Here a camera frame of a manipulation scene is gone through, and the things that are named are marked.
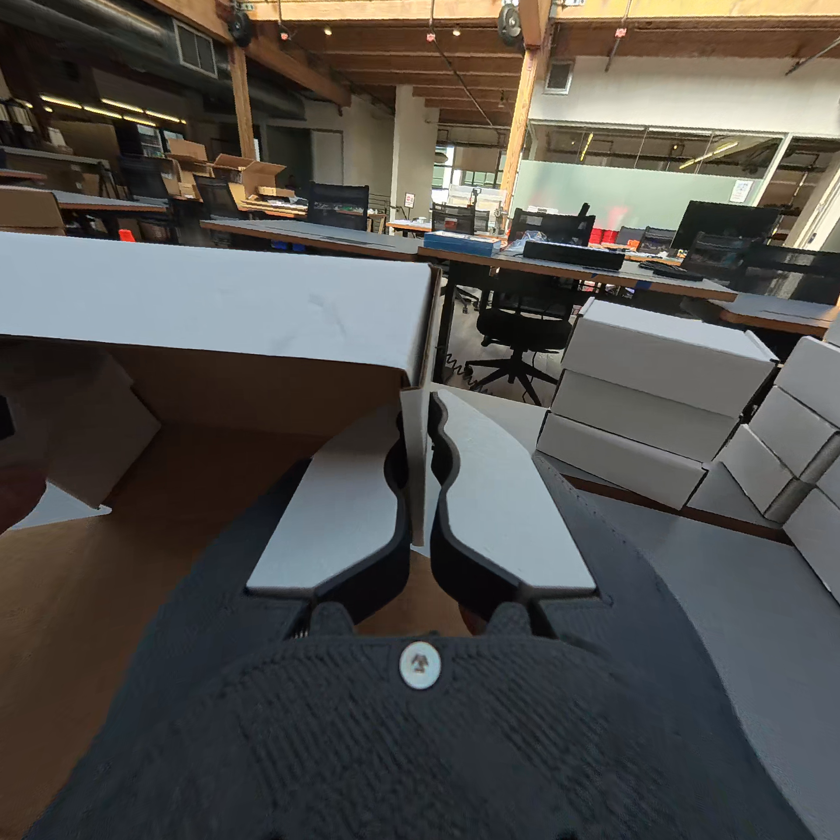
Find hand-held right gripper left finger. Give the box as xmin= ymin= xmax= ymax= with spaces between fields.
xmin=246 ymin=400 xmax=411 ymax=624

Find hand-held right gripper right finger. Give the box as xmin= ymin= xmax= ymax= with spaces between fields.
xmin=428 ymin=390 xmax=597 ymax=624

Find white cardboard mailer box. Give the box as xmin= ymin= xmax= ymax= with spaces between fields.
xmin=0 ymin=233 xmax=483 ymax=840

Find blue flat box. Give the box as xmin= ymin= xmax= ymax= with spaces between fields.
xmin=423 ymin=231 xmax=503 ymax=258

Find open brown cardboard box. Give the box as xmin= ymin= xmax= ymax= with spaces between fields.
xmin=210 ymin=154 xmax=287 ymax=198
xmin=167 ymin=138 xmax=210 ymax=198

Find person's left hand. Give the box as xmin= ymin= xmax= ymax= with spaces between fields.
xmin=0 ymin=459 xmax=47 ymax=534

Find black mesh office chair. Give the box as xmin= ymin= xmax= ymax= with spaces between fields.
xmin=432 ymin=203 xmax=491 ymax=236
xmin=193 ymin=176 xmax=240 ymax=221
xmin=469 ymin=209 xmax=595 ymax=408
xmin=307 ymin=182 xmax=370 ymax=231

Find stack of white folded boxes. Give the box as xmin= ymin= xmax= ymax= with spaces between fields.
xmin=537 ymin=298 xmax=840 ymax=605

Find grey desk black legs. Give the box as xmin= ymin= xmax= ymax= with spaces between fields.
xmin=200 ymin=220 xmax=424 ymax=263
xmin=418 ymin=244 xmax=739 ymax=385
xmin=718 ymin=292 xmax=840 ymax=339

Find long black device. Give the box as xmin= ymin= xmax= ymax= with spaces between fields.
xmin=523 ymin=240 xmax=626 ymax=271

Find black keyboard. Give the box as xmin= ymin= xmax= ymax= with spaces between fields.
xmin=638 ymin=259 xmax=703 ymax=283

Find frosted glass partition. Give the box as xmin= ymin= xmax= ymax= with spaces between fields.
xmin=512 ymin=161 xmax=765 ymax=231

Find white door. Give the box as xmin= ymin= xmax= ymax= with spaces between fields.
xmin=311 ymin=130 xmax=344 ymax=185

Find black computer monitor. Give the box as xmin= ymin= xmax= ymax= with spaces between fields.
xmin=669 ymin=200 xmax=782 ymax=253

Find white pillar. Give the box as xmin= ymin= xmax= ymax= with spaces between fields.
xmin=392 ymin=85 xmax=439 ymax=227

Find wooden post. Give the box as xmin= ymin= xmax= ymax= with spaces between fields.
xmin=230 ymin=46 xmax=257 ymax=158
xmin=502 ymin=46 xmax=542 ymax=211

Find grey ventilation duct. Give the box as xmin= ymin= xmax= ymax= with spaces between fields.
xmin=0 ymin=0 xmax=172 ymax=60

